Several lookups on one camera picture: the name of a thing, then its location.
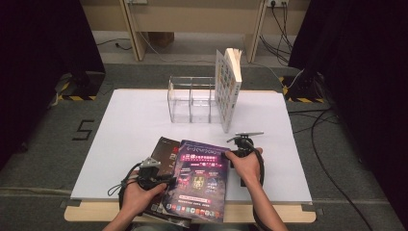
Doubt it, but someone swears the dark book with red cards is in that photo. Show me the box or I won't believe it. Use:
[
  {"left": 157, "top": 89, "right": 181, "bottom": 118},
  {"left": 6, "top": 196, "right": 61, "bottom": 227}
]
[{"left": 142, "top": 136, "right": 193, "bottom": 229}]

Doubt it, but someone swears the purple magazine with neon print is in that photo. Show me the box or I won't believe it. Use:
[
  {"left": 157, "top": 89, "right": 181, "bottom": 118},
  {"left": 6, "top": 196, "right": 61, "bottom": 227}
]
[{"left": 162, "top": 139, "right": 231, "bottom": 224}]

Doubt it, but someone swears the light wooden table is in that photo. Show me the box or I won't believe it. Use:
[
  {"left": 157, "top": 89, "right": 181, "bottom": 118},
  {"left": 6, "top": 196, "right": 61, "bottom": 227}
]
[{"left": 64, "top": 89, "right": 317, "bottom": 224}]

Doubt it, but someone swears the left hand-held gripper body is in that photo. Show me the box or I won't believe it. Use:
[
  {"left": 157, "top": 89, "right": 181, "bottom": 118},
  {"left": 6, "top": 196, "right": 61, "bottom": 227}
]
[{"left": 138, "top": 156, "right": 166, "bottom": 191}]

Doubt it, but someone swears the beige wooden desk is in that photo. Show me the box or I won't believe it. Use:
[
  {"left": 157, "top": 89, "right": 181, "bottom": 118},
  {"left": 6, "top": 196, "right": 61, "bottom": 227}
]
[{"left": 80, "top": 0, "right": 311, "bottom": 64}]

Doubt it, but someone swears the black floor cable with plug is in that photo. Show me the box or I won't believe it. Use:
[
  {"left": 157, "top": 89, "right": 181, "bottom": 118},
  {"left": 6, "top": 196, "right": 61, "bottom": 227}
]
[{"left": 95, "top": 38, "right": 133, "bottom": 52}]

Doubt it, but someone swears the long black floor cable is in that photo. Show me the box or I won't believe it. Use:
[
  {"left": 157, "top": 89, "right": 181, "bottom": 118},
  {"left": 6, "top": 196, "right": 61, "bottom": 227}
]
[{"left": 310, "top": 107, "right": 374, "bottom": 231}]

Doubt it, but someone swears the clear acrylic book rack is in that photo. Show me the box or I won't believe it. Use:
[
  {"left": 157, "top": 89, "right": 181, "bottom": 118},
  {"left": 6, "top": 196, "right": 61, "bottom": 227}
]
[{"left": 166, "top": 75, "right": 225, "bottom": 124}]

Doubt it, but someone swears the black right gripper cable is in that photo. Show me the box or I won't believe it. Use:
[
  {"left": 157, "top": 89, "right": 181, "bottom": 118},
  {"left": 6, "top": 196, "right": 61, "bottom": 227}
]
[{"left": 240, "top": 146, "right": 273, "bottom": 231}]

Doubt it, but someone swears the person's left hand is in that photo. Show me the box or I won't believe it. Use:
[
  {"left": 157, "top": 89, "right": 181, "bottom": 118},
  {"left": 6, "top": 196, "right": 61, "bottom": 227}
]
[{"left": 121, "top": 178, "right": 168, "bottom": 217}]

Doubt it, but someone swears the person's right hand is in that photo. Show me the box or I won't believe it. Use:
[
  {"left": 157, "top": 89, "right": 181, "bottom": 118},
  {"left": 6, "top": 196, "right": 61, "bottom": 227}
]
[{"left": 223, "top": 146, "right": 265, "bottom": 191}]

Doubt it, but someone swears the black curtain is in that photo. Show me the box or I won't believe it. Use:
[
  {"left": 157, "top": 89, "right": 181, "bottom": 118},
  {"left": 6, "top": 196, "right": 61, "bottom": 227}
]
[
  {"left": 0, "top": 0, "right": 107, "bottom": 171},
  {"left": 288, "top": 0, "right": 408, "bottom": 222}
]

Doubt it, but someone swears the black stand base hazard tape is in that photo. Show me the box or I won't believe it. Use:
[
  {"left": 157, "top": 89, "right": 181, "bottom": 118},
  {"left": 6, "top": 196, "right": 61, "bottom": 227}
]
[
  {"left": 278, "top": 70, "right": 327, "bottom": 104},
  {"left": 56, "top": 70, "right": 107, "bottom": 102}
]

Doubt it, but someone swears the black cable bundle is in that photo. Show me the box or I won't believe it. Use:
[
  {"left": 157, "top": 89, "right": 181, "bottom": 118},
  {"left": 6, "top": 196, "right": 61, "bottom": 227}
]
[{"left": 259, "top": 3, "right": 294, "bottom": 66}]

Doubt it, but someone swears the white book with picture grid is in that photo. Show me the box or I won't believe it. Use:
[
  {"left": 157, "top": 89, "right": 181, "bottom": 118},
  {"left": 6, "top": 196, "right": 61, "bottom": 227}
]
[{"left": 214, "top": 47, "right": 243, "bottom": 134}]

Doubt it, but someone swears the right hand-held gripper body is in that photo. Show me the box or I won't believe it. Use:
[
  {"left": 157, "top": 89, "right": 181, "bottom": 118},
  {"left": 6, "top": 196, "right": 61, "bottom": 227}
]
[{"left": 225, "top": 130, "right": 265, "bottom": 158}]

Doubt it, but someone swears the short black floor cable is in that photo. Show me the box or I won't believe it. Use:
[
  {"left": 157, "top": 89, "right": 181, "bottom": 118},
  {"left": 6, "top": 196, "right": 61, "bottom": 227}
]
[{"left": 287, "top": 108, "right": 341, "bottom": 134}]

